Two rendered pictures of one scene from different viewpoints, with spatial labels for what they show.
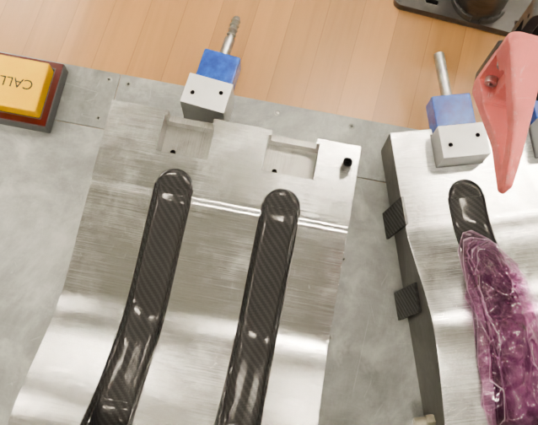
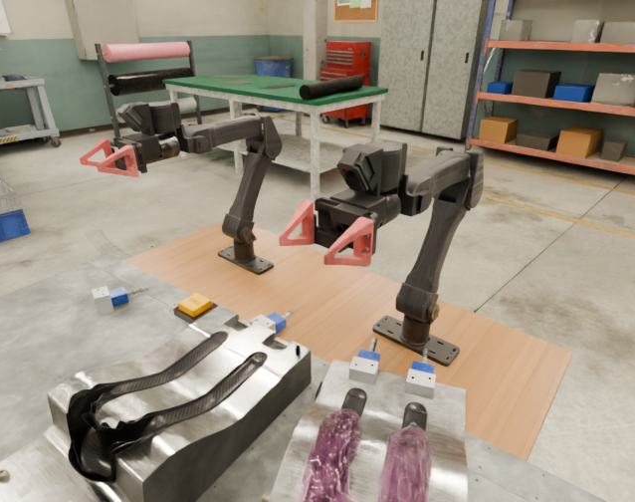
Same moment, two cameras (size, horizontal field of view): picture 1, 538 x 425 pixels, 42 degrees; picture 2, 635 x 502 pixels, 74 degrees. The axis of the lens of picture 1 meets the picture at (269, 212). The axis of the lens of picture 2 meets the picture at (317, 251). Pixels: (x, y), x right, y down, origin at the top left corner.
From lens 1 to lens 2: 0.52 m
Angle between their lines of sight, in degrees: 49
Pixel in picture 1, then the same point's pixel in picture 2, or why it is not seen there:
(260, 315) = (217, 397)
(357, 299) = (279, 436)
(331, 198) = (283, 362)
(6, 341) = not seen: hidden behind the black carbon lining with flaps
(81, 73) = not seen: hidden behind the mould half
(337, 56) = (334, 339)
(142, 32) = (257, 308)
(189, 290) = (194, 375)
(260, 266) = (233, 377)
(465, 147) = (363, 368)
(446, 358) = (293, 446)
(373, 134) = not seen: hidden behind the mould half
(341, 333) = (260, 449)
